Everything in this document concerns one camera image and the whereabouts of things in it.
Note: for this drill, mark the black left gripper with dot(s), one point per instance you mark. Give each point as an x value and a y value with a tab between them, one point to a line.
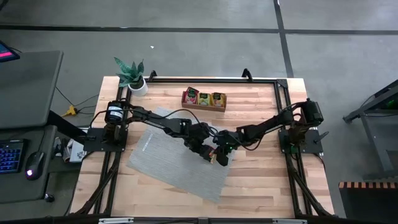
202	144

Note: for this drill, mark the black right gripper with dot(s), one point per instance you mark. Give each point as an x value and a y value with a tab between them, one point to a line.
219	144

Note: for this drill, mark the green lemon lime tea packet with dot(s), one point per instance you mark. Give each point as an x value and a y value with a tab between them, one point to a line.
204	99

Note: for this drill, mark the red strawberry tea packet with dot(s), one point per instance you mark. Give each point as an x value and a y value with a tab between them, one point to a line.
190	96

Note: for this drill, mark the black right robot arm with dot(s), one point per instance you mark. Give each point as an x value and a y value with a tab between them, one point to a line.
267	126

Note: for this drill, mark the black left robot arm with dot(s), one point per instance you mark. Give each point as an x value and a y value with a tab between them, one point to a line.
161	123

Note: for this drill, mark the wooden compartment tea box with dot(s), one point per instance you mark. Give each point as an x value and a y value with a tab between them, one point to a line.
202	108

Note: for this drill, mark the grey woven placemat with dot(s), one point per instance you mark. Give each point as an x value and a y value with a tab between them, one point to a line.
174	161

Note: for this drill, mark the snake plant in white pot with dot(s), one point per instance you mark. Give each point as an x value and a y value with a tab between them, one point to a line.
132	77

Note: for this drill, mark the white cardboard box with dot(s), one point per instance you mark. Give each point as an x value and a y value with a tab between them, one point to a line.
76	152

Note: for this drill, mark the yellow power plug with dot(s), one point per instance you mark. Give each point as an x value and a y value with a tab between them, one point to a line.
71	111

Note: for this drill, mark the black case orange striped edge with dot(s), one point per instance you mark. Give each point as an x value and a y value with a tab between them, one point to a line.
368	202

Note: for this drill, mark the small black knob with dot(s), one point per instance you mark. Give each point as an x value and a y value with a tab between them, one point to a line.
49	197

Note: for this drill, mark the black computer mouse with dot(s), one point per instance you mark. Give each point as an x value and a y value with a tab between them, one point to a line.
34	165

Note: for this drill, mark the grey desk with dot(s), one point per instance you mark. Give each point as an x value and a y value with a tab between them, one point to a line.
28	90

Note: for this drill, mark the black backlit keyboard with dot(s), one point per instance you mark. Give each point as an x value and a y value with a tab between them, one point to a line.
11	155

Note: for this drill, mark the screen with pink picture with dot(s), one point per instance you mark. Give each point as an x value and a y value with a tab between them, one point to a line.
7	51

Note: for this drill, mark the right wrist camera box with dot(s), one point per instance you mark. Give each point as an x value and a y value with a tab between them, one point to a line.
230	138

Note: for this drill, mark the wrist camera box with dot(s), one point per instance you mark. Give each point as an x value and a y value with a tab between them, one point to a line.
230	138
199	131

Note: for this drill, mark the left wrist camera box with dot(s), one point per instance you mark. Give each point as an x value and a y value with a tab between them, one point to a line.
199	131

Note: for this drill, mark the silver metal bracket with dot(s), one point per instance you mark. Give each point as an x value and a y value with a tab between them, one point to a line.
115	221
289	221

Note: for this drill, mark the black metal cart frame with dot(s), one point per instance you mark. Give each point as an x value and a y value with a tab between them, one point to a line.
373	105

